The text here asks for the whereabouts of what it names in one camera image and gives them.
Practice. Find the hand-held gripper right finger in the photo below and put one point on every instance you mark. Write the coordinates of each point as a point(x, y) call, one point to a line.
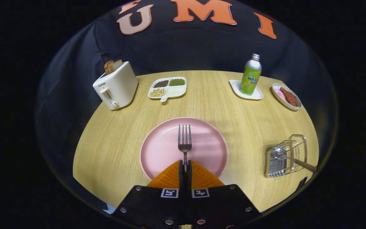
point(190, 183)

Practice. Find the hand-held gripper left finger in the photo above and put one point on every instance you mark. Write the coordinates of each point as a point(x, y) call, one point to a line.
point(180, 183)

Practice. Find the pink round plate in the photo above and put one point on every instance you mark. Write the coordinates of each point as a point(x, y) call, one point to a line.
point(160, 149)

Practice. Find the white rounded object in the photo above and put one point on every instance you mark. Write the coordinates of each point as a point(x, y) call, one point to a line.
point(110, 209)

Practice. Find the metal cutlery basket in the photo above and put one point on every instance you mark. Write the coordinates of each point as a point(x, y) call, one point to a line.
point(273, 167)

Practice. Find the white divided tray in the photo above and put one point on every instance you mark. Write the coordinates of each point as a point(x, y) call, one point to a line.
point(177, 91)

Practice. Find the pile of yellow soybeans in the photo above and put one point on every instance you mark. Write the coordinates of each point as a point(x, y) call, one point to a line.
point(158, 92)

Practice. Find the pile of green beans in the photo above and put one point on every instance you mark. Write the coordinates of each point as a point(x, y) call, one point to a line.
point(177, 82)

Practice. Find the pile of dark red beans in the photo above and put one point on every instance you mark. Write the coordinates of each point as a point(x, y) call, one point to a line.
point(161, 83)

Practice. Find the white square coaster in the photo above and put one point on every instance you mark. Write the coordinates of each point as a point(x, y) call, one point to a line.
point(235, 85)

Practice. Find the white toaster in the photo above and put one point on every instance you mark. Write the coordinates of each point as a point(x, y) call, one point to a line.
point(121, 86)

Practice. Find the green soda bottle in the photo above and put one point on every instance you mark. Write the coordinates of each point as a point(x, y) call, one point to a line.
point(250, 79)

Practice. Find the white round food plate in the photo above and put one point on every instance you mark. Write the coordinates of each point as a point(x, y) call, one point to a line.
point(281, 101)

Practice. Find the pink ham slices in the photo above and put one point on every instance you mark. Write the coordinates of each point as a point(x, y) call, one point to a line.
point(279, 93)

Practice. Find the red meat piece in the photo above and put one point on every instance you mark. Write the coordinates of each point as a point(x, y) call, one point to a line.
point(290, 98)

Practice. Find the brown toast slice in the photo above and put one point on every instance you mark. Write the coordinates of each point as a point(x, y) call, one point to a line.
point(107, 67)
point(117, 65)

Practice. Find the black backdrop cloth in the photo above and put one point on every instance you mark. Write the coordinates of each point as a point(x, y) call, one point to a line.
point(186, 47)

